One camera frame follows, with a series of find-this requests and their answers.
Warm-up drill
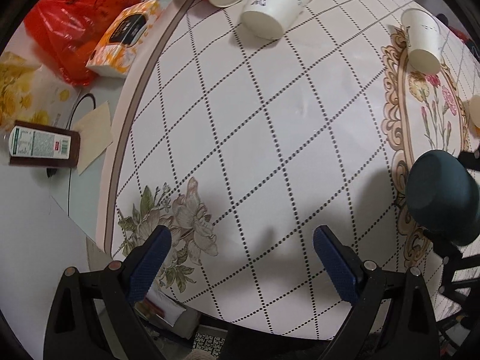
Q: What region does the orange and white paper cup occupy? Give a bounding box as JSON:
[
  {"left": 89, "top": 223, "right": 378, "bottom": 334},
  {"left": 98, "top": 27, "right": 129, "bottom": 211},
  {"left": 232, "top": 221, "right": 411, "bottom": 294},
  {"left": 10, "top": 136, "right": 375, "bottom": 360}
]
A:
[{"left": 469, "top": 94, "right": 480, "bottom": 128}]

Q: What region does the red plastic bag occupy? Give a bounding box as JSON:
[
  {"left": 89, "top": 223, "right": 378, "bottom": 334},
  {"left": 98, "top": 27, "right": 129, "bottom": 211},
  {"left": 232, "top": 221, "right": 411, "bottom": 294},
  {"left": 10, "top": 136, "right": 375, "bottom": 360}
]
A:
[{"left": 24, "top": 0, "right": 142, "bottom": 86}]

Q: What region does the orange tissue box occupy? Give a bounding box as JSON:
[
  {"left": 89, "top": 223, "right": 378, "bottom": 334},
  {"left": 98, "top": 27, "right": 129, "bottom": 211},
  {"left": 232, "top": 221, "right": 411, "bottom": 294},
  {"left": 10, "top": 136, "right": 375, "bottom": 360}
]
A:
[{"left": 86, "top": 0, "right": 162, "bottom": 79}]

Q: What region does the bag of yellow chips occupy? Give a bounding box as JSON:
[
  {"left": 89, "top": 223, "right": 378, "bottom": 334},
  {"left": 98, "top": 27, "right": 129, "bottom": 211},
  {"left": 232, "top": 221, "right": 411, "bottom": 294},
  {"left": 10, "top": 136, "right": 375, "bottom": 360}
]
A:
[{"left": 0, "top": 51, "right": 78, "bottom": 131}]

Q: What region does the white diamond pattern tablecloth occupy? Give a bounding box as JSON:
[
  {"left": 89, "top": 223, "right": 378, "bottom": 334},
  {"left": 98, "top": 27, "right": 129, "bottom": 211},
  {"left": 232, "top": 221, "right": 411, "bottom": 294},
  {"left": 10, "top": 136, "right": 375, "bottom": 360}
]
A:
[{"left": 96, "top": 0, "right": 479, "bottom": 339}]

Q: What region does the dark brown medicine bottle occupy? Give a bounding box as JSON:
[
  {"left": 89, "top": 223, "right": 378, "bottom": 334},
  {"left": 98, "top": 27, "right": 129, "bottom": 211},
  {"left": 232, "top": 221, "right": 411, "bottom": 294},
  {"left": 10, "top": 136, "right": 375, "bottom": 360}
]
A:
[{"left": 1, "top": 120, "right": 80, "bottom": 168}]

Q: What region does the dark green cup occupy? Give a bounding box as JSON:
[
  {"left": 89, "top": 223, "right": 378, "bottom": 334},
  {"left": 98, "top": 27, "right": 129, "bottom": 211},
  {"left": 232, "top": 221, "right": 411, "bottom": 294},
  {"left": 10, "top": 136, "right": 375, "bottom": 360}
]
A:
[{"left": 405, "top": 150, "right": 479, "bottom": 246}]

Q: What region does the beige paper napkin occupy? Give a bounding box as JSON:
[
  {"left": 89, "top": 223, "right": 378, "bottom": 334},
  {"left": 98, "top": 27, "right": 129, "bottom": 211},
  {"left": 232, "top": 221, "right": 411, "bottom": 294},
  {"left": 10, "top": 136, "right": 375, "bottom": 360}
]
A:
[{"left": 72, "top": 102, "right": 113, "bottom": 175}]

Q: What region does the white cup with black calligraphy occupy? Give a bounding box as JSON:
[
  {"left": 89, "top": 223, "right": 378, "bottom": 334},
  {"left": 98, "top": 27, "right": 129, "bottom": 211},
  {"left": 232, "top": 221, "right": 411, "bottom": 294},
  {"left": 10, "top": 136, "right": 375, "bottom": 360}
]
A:
[{"left": 240, "top": 0, "right": 312, "bottom": 40}]

